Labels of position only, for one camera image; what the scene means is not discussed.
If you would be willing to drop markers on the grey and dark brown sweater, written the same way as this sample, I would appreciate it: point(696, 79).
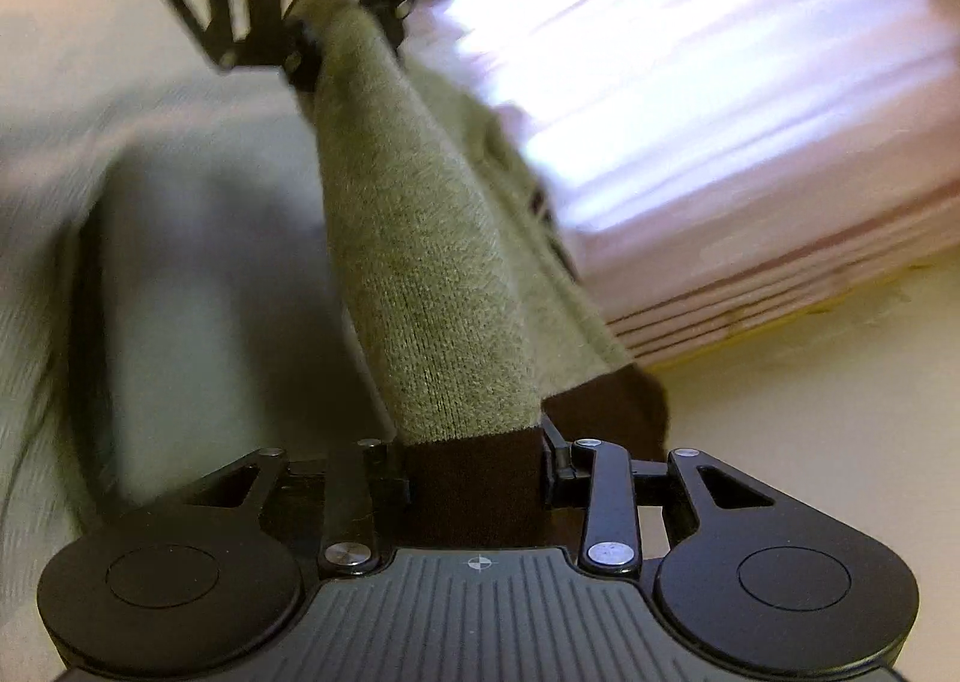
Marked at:
point(435, 262)

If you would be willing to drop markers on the pink curtain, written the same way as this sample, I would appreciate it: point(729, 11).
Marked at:
point(712, 90)

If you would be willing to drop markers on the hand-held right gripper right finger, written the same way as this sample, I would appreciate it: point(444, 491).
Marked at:
point(611, 502)

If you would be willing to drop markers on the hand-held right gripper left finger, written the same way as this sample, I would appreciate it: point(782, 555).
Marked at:
point(349, 502)

